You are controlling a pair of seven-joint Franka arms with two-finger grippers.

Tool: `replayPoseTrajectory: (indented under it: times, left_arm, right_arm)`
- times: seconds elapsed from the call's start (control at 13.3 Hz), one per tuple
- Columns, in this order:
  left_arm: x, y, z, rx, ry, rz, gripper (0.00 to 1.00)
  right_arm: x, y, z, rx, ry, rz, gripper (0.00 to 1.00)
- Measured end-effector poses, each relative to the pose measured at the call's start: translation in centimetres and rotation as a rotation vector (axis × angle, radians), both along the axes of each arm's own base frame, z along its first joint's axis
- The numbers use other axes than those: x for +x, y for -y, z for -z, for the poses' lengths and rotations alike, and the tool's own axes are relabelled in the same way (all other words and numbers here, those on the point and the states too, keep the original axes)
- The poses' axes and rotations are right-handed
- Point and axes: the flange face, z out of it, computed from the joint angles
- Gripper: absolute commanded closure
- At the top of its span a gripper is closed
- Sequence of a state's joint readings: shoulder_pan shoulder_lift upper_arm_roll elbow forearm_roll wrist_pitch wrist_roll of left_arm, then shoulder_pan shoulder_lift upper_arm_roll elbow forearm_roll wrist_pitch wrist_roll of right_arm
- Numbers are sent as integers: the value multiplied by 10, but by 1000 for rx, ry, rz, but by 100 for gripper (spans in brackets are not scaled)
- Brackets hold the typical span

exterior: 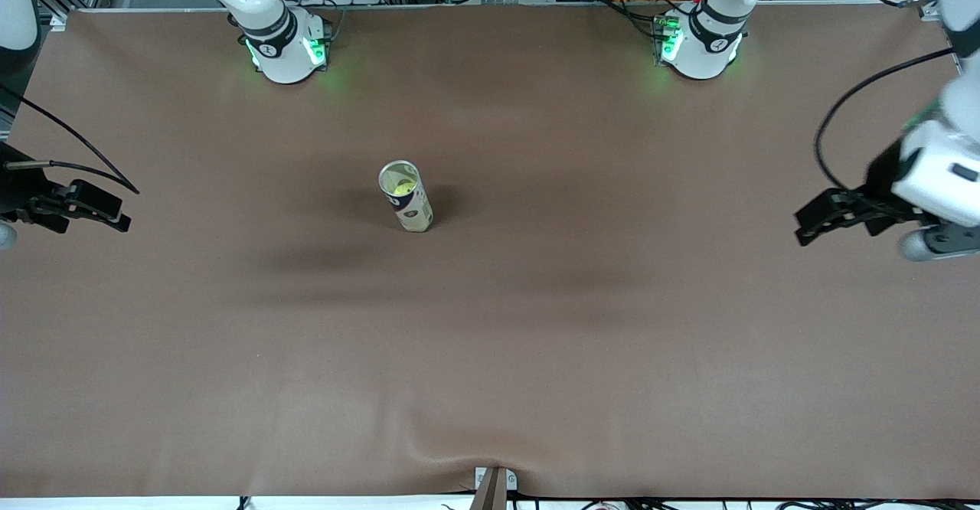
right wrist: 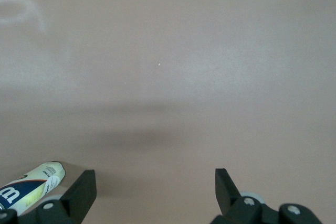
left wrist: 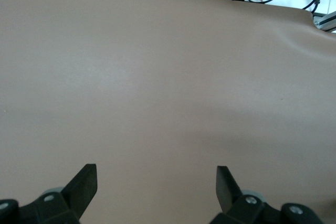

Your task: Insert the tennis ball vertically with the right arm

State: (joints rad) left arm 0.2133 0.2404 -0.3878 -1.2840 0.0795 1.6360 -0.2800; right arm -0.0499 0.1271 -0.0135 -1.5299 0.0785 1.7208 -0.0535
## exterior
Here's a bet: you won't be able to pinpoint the clear Wilson tennis ball can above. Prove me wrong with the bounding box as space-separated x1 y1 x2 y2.
377 159 434 234

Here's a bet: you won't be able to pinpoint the brown table mat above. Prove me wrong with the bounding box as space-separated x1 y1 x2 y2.
0 1 980 499

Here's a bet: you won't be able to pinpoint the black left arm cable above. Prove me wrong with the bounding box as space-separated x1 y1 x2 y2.
814 47 958 189

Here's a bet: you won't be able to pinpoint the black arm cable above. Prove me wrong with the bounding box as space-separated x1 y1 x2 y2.
0 85 141 195
814 47 958 189

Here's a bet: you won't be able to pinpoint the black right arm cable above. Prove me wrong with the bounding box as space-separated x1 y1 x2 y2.
0 85 141 195

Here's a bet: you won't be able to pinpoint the metal table clamp bracket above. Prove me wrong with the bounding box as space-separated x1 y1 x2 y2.
473 466 518 510

